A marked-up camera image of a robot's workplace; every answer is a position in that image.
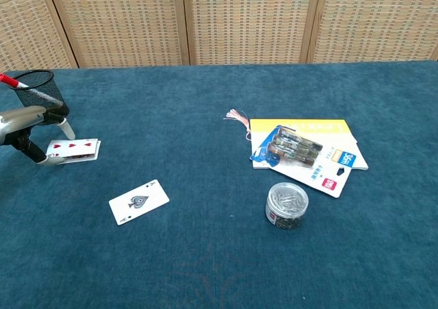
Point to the red capped marker pen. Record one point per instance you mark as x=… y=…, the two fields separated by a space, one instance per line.
x=8 y=79

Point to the blister pack of clips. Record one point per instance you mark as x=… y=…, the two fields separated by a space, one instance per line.
x=308 y=176

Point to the clear jar of paper clips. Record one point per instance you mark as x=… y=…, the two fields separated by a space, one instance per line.
x=286 y=203

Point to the yellow white notebook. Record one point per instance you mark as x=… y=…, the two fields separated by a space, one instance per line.
x=308 y=124

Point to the woven bamboo screen panel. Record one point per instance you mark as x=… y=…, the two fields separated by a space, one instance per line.
x=119 y=21
x=20 y=24
x=376 y=21
x=250 y=21

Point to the black mesh pen holder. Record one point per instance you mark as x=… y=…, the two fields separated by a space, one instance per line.
x=37 y=95

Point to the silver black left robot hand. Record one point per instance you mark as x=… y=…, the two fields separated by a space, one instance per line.
x=20 y=124

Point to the ace of spades card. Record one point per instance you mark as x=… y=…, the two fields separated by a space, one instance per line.
x=137 y=203

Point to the blue table cloth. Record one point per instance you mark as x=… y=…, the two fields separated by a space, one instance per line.
x=205 y=254

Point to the hearts playing card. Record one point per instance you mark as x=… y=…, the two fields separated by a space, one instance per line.
x=78 y=145

